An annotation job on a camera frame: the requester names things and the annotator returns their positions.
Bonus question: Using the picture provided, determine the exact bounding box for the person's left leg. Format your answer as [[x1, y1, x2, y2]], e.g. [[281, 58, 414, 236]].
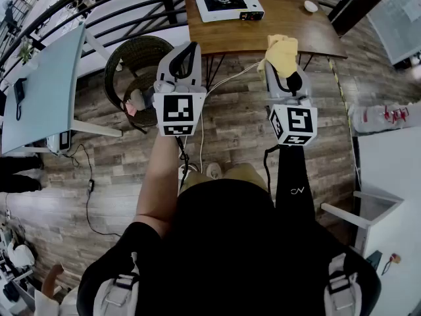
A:
[[179, 171, 205, 194]]

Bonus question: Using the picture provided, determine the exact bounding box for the white cable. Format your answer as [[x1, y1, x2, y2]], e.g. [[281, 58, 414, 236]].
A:
[[198, 63, 261, 174]]

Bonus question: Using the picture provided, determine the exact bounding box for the grey-blue bag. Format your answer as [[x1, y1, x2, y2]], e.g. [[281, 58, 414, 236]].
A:
[[143, 87, 156, 109]]

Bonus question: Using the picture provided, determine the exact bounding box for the person's leg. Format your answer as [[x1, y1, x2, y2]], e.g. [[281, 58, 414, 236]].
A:
[[223, 163, 269, 191], [179, 171, 205, 194]]

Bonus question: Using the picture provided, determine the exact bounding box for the black floor cable with adapter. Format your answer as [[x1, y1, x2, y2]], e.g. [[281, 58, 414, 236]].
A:
[[62, 143, 122, 238]]

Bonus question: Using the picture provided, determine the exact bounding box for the yellow cloth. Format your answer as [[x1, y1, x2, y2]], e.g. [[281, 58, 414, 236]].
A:
[[257, 34, 299, 78]]

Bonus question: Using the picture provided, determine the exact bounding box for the light blue desk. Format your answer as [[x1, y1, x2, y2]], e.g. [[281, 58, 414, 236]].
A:
[[1, 21, 123, 156]]

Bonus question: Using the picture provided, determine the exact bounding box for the green potted plant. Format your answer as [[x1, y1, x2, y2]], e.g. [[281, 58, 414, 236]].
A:
[[18, 39, 36, 66]]

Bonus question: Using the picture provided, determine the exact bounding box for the white desk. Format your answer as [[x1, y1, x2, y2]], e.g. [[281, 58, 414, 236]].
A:
[[320, 123, 421, 316]]

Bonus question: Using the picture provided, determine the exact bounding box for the beige chair cushion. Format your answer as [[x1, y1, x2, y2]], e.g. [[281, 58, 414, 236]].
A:
[[126, 89, 149, 111]]

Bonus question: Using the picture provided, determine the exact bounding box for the white portable gas stove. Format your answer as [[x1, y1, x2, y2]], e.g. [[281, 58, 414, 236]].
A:
[[193, 0, 266, 24]]

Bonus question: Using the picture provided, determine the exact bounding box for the white device with black panel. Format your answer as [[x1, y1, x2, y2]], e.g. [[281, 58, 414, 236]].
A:
[[45, 130, 72, 153]]

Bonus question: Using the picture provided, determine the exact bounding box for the grey backpack shoulder strap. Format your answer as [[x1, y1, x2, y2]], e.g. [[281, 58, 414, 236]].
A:
[[93, 251, 141, 316], [324, 251, 359, 316]]

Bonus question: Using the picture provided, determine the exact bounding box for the person's right leg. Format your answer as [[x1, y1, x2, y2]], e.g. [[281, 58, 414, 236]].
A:
[[223, 163, 269, 191]]

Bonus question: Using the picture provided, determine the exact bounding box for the plastic-wrapped water bottle pack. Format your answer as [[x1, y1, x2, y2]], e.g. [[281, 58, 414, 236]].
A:
[[348, 102, 412, 134]]

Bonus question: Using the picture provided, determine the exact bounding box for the round dark wicker chair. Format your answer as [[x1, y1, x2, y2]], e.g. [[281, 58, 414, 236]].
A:
[[103, 35, 175, 134]]

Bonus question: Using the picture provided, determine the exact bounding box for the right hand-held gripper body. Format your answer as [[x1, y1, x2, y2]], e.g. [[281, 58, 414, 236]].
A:
[[265, 90, 318, 147]]

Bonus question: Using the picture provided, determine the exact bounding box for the person's left forearm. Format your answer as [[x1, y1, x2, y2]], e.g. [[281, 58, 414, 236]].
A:
[[134, 133, 186, 240]]

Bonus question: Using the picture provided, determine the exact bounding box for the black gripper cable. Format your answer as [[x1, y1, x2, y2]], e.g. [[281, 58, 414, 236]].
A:
[[262, 144, 281, 204], [175, 136, 192, 190]]

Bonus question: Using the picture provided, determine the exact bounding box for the black desk phone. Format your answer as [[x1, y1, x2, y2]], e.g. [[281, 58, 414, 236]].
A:
[[12, 77, 28, 121]]

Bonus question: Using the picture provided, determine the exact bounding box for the person's right forearm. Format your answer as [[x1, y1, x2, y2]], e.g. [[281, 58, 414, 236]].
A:
[[274, 144, 318, 225]]

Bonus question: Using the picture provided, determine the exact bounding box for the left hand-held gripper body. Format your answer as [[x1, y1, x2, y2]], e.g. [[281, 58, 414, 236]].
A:
[[152, 79, 208, 138]]

